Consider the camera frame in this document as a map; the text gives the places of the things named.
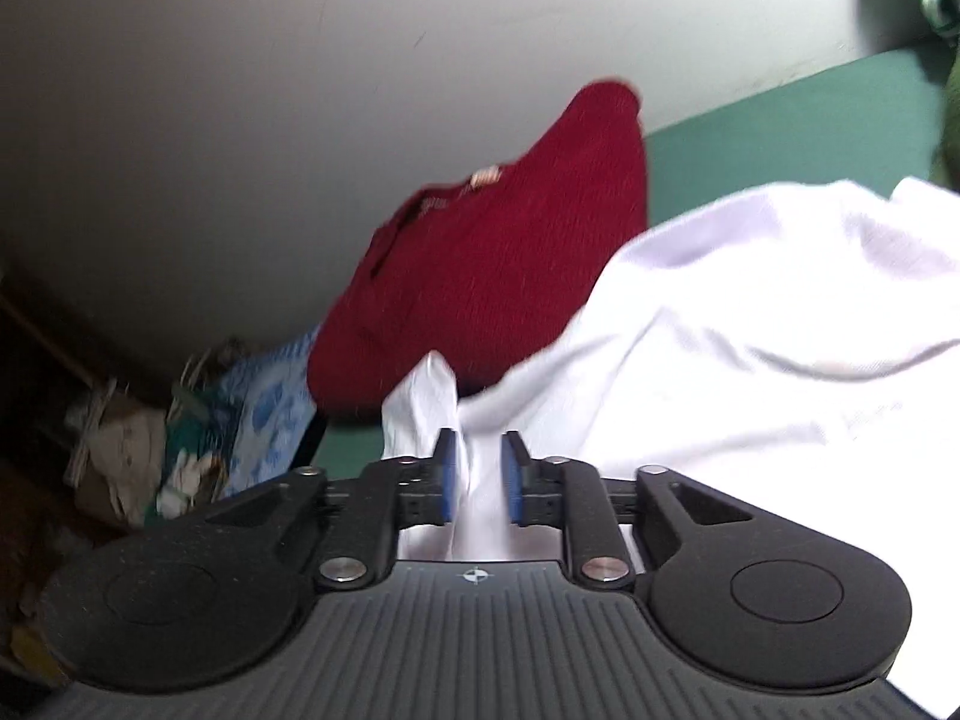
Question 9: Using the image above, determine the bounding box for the white polo shirt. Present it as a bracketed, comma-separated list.
[382, 179, 958, 717]

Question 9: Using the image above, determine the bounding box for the blue white patterned cloth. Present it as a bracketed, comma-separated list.
[218, 325, 319, 499]

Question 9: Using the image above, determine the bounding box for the small white plush toy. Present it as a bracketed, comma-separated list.
[155, 449, 221, 520]

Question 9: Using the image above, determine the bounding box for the folded dark red sweater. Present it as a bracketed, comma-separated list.
[308, 80, 647, 415]

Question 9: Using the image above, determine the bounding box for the white paper bag clutter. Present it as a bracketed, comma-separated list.
[64, 380, 166, 530]

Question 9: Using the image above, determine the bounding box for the dark green knit sweater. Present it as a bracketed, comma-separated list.
[931, 54, 960, 192]

